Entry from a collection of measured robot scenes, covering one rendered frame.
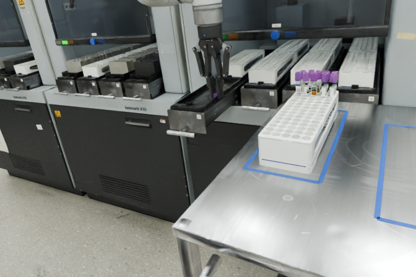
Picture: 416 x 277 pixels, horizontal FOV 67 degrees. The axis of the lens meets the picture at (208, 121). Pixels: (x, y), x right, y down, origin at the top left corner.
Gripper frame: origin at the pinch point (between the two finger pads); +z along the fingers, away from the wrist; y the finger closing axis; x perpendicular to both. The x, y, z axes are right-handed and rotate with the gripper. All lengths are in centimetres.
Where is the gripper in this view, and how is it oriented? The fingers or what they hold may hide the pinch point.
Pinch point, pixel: (215, 87)
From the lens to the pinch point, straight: 104.5
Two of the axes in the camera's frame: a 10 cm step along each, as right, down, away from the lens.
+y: -8.8, -0.9, 4.6
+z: 1.1, 9.2, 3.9
